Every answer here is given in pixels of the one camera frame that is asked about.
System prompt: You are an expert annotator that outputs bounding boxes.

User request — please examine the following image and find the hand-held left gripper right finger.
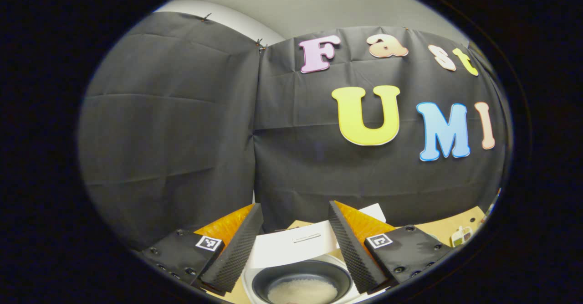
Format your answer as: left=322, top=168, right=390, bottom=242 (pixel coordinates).
left=328, top=200, right=460, bottom=294

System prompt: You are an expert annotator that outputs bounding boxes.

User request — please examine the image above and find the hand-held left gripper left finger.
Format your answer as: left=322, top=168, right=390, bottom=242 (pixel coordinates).
left=137, top=203, right=265, bottom=295

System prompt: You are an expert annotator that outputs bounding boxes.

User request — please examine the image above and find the white rice cooker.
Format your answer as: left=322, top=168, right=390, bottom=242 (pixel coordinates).
left=241, top=203, right=389, bottom=304

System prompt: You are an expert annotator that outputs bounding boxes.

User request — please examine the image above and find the white rice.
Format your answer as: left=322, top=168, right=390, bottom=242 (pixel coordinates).
left=267, top=278, right=339, bottom=304

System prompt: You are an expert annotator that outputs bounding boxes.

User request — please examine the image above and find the white divided grain dish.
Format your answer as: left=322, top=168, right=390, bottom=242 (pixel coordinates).
left=450, top=225, right=475, bottom=248

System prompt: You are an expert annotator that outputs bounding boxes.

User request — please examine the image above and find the black backdrop cloth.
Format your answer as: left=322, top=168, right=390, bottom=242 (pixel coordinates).
left=77, top=11, right=508, bottom=250

